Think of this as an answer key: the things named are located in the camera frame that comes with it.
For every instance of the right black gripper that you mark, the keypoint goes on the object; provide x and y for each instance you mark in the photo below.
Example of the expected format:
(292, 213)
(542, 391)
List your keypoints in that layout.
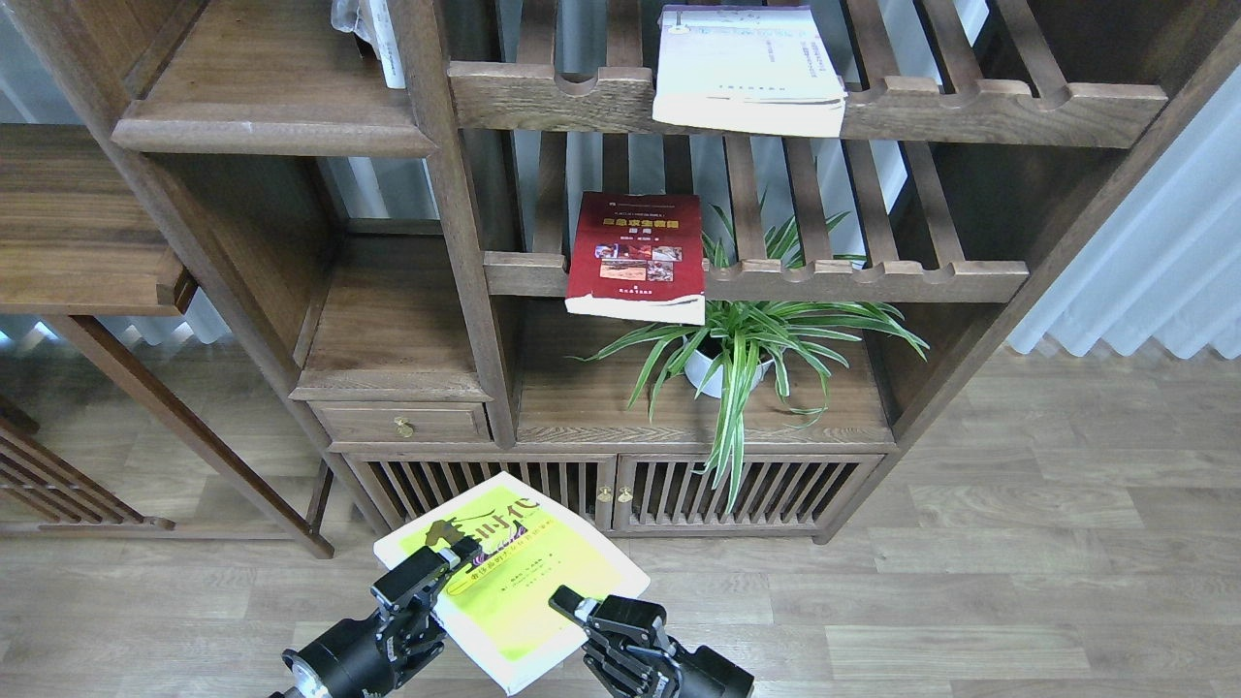
(619, 629)

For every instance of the red book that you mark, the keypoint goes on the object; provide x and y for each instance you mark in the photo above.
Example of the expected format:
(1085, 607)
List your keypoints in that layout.
(638, 257)

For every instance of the yellow-green book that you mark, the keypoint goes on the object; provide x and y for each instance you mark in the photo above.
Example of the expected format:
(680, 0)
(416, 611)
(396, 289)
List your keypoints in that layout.
(497, 607)

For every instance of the white plant pot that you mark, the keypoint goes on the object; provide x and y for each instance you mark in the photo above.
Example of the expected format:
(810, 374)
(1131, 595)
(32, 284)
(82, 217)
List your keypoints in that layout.
(697, 367)

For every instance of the dark wooden bookshelf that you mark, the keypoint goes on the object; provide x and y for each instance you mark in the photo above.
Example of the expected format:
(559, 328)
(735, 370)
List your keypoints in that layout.
(404, 253)

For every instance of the green spider plant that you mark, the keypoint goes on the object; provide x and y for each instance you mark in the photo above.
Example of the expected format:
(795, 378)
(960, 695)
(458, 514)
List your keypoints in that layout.
(782, 329)

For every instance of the plastic-wrapped white book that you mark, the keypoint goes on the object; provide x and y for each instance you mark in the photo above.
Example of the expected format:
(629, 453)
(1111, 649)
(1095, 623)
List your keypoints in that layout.
(371, 21)

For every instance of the white book top shelf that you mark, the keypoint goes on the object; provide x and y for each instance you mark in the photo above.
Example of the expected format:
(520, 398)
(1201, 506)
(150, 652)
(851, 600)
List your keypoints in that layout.
(752, 69)

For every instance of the white curtain right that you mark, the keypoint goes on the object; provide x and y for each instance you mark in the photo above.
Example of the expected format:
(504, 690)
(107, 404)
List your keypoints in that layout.
(1166, 265)

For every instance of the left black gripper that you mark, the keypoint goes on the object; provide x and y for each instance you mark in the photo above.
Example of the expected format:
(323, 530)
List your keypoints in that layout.
(374, 657)

